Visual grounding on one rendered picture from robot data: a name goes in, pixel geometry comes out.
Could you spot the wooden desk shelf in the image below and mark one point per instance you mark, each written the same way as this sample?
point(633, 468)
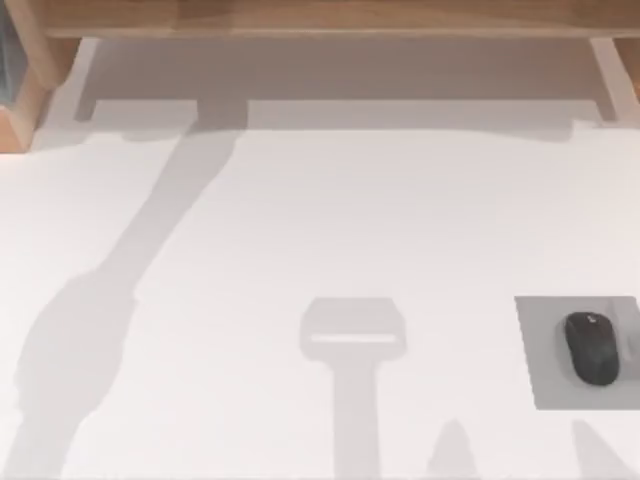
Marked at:
point(300, 17)

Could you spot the grey mouse pad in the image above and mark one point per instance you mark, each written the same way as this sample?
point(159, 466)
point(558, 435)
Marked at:
point(542, 360)

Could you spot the black computer mouse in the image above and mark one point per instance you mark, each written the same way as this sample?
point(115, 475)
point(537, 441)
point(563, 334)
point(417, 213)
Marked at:
point(592, 350)

